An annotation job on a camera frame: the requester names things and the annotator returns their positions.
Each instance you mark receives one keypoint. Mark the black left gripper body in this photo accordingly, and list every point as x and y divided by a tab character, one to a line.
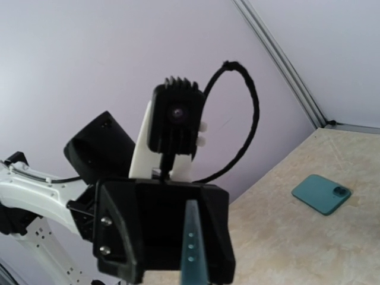
138	227

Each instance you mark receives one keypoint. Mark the black smartphone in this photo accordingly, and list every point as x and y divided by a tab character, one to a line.
193	264

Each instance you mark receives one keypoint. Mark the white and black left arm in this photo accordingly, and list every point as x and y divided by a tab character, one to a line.
101	150

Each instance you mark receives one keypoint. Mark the teal smartphone face down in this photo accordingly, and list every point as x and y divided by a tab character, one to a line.
321	194

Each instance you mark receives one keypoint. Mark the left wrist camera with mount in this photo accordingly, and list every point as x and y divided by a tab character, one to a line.
169	131

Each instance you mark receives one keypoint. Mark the left aluminium frame post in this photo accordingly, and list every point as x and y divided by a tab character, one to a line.
283	64

